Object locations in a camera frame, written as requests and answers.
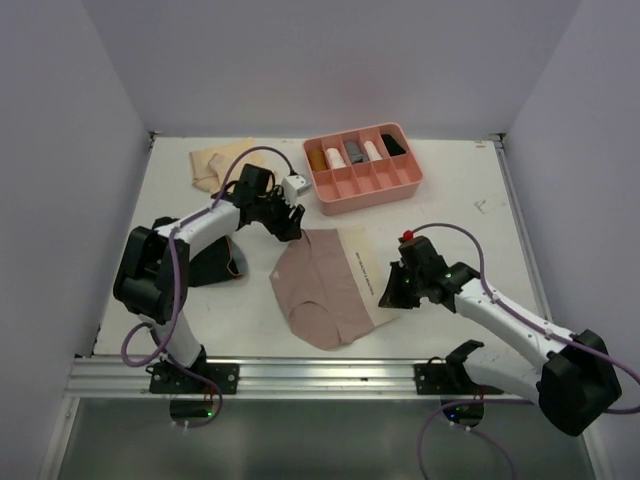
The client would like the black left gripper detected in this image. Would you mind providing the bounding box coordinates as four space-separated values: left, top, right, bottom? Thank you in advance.
255 185 304 242

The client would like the pink underwear cream waistband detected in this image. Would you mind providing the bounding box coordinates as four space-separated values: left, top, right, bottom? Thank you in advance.
269 226 401 351

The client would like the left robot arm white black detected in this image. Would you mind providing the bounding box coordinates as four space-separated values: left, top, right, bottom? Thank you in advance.
113 164 310 393

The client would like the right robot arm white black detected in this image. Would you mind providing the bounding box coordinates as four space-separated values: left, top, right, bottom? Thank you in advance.
379 235 622 437

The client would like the black underwear orange trim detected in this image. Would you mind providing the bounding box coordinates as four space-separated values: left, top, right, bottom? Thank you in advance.
189 236 249 287

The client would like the brown rolled underwear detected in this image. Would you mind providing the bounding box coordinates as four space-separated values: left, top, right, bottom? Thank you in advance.
308 150 329 172

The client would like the beige underwear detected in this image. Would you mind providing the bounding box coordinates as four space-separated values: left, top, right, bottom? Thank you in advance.
189 138 255 194

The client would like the grey rolled underwear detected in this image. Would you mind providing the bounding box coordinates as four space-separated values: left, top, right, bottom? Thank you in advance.
344 140 369 165

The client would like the black rolled underwear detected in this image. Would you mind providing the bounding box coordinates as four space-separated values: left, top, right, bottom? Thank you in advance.
381 133 407 157

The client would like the pink divided organizer tray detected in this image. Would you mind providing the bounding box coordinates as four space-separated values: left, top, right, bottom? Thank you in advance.
303 123 424 216

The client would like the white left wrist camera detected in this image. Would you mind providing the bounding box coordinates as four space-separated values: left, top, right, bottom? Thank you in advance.
281 174 312 204

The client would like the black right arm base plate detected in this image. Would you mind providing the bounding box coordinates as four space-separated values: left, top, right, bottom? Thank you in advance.
413 340 503 396

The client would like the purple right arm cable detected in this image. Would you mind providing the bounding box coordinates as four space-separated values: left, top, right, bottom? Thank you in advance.
407 222 640 480

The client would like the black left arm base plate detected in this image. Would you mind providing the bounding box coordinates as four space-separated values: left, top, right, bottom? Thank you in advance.
145 359 240 395

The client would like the aluminium table frame rail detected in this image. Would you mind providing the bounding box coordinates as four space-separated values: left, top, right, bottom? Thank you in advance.
64 130 591 401

